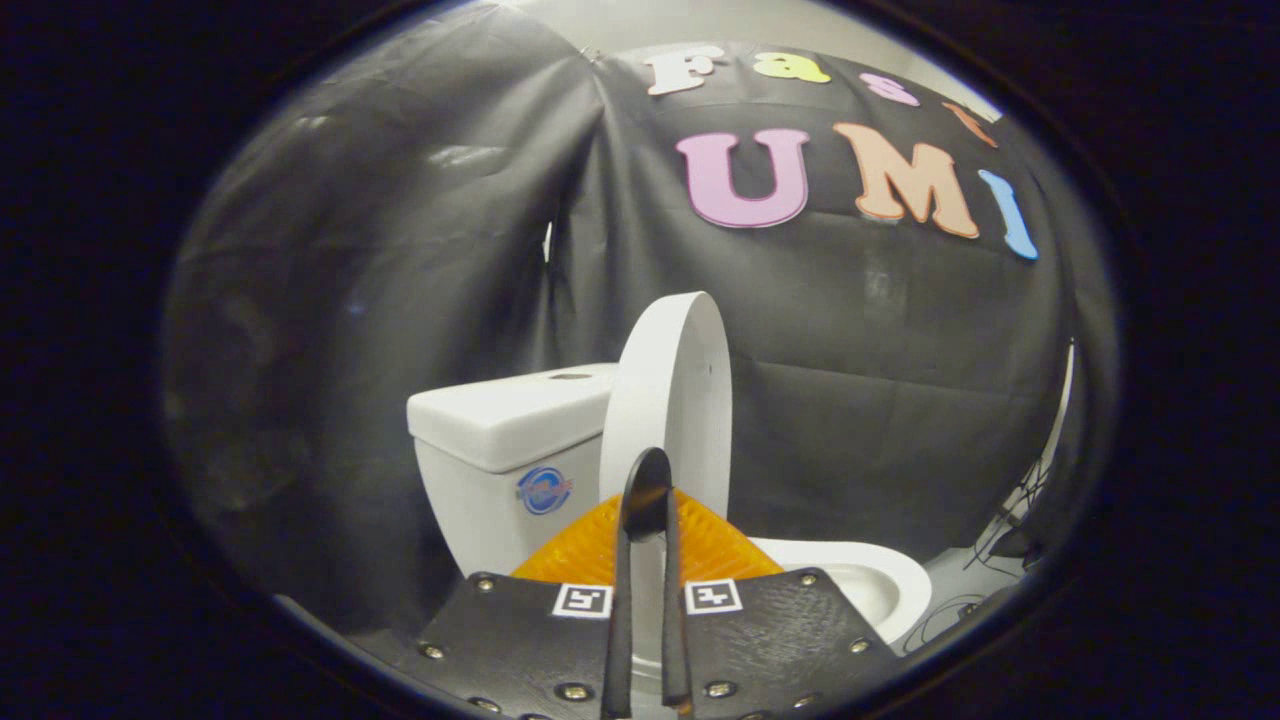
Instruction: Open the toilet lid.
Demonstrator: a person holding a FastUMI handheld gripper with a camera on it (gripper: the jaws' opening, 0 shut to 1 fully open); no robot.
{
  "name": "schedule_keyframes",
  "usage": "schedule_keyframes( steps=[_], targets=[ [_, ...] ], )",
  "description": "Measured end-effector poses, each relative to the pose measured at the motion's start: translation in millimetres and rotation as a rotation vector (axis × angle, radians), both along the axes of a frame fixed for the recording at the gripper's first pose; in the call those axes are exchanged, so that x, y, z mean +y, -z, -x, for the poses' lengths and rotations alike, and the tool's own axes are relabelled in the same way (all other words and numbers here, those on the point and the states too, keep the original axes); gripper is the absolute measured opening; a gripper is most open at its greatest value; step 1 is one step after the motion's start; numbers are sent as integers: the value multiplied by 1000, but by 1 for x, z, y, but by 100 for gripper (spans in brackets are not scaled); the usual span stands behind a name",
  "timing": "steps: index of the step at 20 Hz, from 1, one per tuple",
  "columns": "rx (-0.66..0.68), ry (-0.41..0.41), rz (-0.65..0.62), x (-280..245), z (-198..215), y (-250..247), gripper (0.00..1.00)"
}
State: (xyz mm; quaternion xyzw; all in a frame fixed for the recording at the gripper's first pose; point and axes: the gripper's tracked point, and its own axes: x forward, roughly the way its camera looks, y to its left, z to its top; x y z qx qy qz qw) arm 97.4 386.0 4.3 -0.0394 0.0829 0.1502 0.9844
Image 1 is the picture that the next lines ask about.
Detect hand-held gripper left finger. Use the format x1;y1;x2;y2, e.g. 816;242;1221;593
416;447;651;719

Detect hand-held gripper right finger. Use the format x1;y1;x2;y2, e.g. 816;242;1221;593
647;447;898;719

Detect white toilet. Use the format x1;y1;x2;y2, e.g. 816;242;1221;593
407;363;934;691

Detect white toilet tank lid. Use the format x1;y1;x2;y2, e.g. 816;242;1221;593
407;363;621;474

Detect black backdrop cloth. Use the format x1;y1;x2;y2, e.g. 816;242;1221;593
162;5;1119;651

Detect black floor cable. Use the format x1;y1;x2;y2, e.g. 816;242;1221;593
900;460;1051;653

